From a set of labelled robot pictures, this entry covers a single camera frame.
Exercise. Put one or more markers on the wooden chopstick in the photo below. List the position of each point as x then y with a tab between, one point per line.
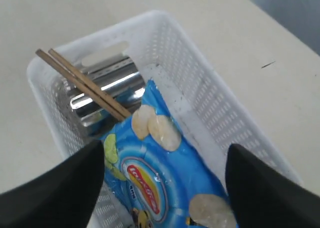
114	107
66	74

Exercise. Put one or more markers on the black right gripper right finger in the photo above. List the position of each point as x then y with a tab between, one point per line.
261	197

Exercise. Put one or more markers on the white perforated plastic basket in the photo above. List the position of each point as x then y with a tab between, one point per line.
205	108

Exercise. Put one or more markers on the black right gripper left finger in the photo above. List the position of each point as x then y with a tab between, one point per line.
62	197

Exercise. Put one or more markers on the blue chips bag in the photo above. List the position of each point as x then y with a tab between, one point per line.
157	175

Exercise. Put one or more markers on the silver metal spoon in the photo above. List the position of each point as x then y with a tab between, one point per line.
117	76

